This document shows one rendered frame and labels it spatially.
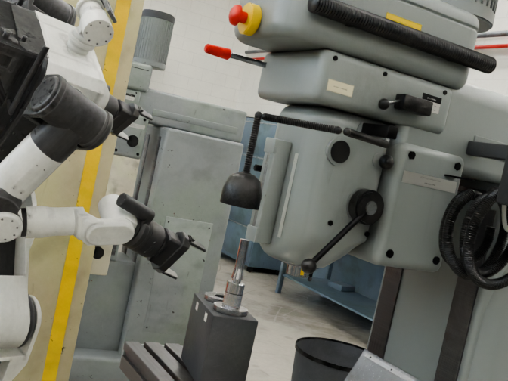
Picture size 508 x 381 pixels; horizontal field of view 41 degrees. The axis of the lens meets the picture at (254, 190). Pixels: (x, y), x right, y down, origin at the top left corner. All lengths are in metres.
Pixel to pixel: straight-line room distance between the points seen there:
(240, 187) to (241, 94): 10.09
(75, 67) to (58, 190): 1.50
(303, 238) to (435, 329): 0.46
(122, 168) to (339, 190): 8.53
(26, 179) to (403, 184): 0.77
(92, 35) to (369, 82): 0.61
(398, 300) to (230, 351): 0.44
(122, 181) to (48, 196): 6.85
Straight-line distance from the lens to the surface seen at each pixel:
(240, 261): 1.72
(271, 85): 1.40
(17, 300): 1.71
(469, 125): 1.52
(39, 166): 1.45
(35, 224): 1.56
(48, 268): 3.05
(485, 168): 1.57
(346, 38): 1.28
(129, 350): 1.95
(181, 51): 10.96
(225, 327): 1.70
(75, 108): 1.40
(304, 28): 1.24
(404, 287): 1.72
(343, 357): 3.74
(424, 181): 1.43
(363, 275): 7.88
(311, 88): 1.27
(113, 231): 1.57
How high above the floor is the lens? 1.51
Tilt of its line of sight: 3 degrees down
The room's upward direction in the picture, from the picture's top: 12 degrees clockwise
